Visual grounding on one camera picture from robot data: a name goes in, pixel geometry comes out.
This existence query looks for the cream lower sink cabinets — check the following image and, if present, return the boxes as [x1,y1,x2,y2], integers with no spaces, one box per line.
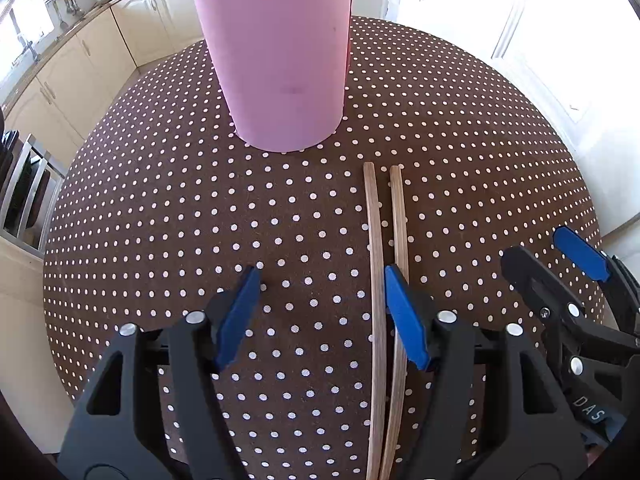
[2,7,141,171]

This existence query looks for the light wooden chopstick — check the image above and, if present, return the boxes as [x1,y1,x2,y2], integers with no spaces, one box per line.
[363,161,389,480]
[379,164,412,480]

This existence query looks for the brown polka dot tablecloth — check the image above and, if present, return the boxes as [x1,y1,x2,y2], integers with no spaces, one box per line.
[42,15,606,480]

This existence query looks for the wall utensil rack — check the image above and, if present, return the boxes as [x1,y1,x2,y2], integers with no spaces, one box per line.
[42,0,86,31]

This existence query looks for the kitchen window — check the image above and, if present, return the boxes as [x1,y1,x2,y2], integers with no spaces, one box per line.
[0,0,56,91]

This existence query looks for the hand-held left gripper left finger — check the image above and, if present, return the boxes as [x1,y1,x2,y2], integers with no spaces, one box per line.
[57,265,263,480]

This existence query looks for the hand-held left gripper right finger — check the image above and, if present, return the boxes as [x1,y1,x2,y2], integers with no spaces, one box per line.
[383,264,587,480]

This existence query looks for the cream lower cabinets with drawers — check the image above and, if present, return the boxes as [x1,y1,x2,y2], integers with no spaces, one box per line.
[107,0,211,68]

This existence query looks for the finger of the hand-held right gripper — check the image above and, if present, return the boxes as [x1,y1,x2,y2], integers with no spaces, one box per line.
[501,245,640,387]
[553,225,640,334]

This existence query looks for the chrome faucet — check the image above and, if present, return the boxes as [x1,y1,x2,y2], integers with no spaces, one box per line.
[20,34,42,64]

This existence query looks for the pink cylindrical holder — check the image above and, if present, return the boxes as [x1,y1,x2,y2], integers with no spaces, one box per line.
[191,0,362,154]

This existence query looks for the metal storage rack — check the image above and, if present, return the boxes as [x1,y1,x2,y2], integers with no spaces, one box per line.
[0,130,68,261]

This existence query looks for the white panel door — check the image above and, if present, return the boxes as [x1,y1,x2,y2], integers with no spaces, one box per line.
[385,0,640,241]

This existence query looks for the beige side cabinet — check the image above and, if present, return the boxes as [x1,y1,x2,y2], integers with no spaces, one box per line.
[0,240,76,456]

